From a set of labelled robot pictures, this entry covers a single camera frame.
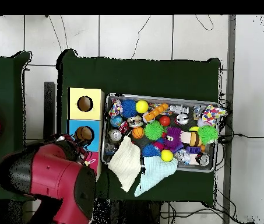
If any cream yellow waffle cloth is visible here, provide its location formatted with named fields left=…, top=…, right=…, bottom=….
left=107, top=136, right=142, bottom=193

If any mint green waffle cloth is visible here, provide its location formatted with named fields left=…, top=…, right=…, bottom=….
left=133, top=156, right=179, bottom=197

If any wooden box with three holes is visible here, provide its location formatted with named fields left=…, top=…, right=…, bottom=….
left=65, top=87, right=105, bottom=183

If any clear mesh bin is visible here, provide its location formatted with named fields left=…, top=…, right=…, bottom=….
left=101, top=95, right=219, bottom=173

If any small orange basketball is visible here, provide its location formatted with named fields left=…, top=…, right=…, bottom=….
left=131, top=127, right=146, bottom=139

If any blue spiky rubber ball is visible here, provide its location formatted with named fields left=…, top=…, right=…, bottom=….
left=121, top=99, right=139, bottom=119
left=142, top=143, right=161, bottom=158

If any small green spiky ball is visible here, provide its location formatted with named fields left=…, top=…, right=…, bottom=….
left=143, top=121, right=165, bottom=141

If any orange plastic toy block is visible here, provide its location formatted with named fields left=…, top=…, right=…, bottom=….
left=143, top=102, right=170, bottom=124

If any small red orange ball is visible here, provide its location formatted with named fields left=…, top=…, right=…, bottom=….
left=159, top=114, right=172, bottom=128

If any purple spiky monster toy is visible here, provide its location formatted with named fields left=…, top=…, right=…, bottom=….
left=163, top=127, right=185, bottom=154

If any yellow smiley ball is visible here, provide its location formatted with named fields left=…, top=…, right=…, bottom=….
left=160, top=149, right=175, bottom=163

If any silver toy robot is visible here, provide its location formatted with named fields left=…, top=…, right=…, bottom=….
left=170, top=105, right=191, bottom=114

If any dark green tablecloth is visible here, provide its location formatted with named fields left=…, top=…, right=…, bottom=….
left=55, top=48, right=222, bottom=204

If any green spiky rubber ball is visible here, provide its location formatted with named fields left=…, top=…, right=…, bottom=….
left=197, top=124, right=220, bottom=145

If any green covered side table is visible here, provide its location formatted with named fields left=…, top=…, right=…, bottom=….
left=0, top=50, right=33, bottom=202

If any colourful rope knot toy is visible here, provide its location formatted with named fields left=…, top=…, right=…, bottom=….
left=108, top=99, right=124, bottom=118

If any black cable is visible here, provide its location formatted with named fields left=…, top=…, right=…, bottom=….
left=215, top=132, right=264, bottom=142

